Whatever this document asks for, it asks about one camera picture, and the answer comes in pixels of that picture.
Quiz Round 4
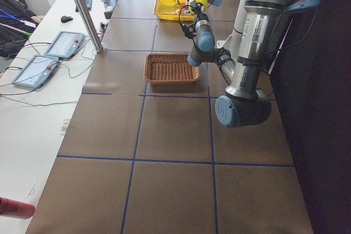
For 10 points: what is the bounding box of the red cylinder bottle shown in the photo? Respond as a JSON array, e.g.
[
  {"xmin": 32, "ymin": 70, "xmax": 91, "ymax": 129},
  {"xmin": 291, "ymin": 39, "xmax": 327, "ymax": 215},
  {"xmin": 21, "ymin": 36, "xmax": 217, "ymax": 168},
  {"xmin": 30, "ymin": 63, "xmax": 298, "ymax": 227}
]
[{"xmin": 1, "ymin": 197, "xmax": 35, "ymax": 219}]

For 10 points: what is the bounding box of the black computer mouse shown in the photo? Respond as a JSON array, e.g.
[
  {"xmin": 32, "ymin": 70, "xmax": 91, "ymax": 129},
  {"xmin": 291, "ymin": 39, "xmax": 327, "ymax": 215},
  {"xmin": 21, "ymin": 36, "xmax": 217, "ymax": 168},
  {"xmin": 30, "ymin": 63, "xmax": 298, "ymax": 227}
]
[{"xmin": 60, "ymin": 15, "xmax": 73, "ymax": 24}]

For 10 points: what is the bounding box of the yellow tape roll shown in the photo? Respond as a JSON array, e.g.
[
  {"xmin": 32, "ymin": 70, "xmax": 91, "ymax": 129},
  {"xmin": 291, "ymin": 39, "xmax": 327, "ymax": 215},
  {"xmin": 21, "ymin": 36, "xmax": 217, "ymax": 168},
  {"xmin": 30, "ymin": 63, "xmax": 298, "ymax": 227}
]
[{"xmin": 189, "ymin": 0, "xmax": 208, "ymax": 14}]

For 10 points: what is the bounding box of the aluminium frame post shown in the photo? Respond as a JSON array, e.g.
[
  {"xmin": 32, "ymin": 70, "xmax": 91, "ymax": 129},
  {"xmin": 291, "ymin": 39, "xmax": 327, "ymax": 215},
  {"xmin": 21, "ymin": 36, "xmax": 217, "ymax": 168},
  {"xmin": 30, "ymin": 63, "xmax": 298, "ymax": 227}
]
[{"xmin": 74, "ymin": 0, "xmax": 103, "ymax": 54}]

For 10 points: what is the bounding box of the far teach pendant tablet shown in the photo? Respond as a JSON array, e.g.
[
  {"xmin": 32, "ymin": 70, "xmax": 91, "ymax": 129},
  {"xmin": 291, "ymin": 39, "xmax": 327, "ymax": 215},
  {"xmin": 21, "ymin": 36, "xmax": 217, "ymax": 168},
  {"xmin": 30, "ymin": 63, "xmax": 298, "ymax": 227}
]
[{"xmin": 44, "ymin": 31, "xmax": 84, "ymax": 59}]

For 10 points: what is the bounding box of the panda toy figure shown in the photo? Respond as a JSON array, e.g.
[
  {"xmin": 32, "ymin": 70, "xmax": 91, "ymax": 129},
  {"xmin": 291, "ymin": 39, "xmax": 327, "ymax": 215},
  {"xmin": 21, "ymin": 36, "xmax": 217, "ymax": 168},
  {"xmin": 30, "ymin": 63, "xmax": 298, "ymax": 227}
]
[{"xmin": 182, "ymin": 9, "xmax": 193, "ymax": 15}]

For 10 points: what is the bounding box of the toy carrot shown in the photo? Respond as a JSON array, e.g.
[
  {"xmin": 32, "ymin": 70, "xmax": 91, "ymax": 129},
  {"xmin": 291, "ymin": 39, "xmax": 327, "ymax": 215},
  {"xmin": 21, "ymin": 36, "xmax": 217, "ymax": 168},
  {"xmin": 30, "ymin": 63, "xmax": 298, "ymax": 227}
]
[{"xmin": 175, "ymin": 0, "xmax": 186, "ymax": 8}]

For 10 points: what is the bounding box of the yellow plastic basket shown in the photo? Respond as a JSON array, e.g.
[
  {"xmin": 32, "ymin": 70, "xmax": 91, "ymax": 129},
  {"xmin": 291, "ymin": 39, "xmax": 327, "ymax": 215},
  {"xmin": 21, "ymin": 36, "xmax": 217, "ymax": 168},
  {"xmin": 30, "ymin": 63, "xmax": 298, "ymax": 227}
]
[{"xmin": 154, "ymin": 0, "xmax": 192, "ymax": 21}]

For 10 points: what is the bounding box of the brown wicker basket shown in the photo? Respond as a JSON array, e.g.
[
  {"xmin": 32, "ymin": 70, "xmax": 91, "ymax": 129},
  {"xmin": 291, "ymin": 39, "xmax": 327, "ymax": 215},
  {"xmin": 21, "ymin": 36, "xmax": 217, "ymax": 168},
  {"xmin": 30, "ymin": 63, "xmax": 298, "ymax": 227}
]
[{"xmin": 144, "ymin": 53, "xmax": 200, "ymax": 85}]

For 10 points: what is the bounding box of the toy croissant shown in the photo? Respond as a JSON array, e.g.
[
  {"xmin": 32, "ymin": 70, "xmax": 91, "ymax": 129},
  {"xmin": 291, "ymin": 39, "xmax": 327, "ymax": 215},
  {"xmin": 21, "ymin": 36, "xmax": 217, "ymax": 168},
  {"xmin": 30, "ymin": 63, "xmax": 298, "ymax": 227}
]
[{"xmin": 173, "ymin": 9, "xmax": 184, "ymax": 15}]

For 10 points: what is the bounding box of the teach pendant tablet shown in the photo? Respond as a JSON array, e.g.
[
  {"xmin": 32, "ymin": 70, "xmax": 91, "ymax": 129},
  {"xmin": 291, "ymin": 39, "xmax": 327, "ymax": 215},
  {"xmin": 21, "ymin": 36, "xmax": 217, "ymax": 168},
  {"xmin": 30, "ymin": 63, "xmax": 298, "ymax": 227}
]
[
  {"xmin": 12, "ymin": 55, "xmax": 59, "ymax": 89},
  {"xmin": 44, "ymin": 31, "xmax": 84, "ymax": 59}
]

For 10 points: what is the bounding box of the near teach pendant tablet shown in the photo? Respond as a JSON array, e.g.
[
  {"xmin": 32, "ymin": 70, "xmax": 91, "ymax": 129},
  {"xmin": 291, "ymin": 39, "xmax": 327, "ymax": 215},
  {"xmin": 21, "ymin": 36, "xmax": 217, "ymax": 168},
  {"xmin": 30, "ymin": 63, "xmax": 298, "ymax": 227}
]
[{"xmin": 12, "ymin": 55, "xmax": 59, "ymax": 89}]

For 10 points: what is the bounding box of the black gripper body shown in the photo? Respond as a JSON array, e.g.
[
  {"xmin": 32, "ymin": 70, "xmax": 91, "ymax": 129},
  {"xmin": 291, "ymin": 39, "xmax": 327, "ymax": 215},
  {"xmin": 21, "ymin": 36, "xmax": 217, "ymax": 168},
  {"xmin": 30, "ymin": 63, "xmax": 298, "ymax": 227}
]
[{"xmin": 194, "ymin": 12, "xmax": 208, "ymax": 21}]

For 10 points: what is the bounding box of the white mounting pillar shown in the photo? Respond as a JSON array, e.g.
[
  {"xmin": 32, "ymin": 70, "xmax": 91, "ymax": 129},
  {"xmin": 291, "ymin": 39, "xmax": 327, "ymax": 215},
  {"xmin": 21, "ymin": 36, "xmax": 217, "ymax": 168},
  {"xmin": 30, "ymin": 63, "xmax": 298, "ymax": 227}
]
[{"xmin": 217, "ymin": 0, "xmax": 247, "ymax": 58}]

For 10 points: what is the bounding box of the seated person dark jacket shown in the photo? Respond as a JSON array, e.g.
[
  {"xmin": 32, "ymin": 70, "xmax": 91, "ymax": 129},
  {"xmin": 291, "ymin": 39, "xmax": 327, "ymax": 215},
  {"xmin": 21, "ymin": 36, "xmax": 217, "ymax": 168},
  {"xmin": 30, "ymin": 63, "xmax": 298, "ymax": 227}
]
[{"xmin": 1, "ymin": 0, "xmax": 41, "ymax": 58}]

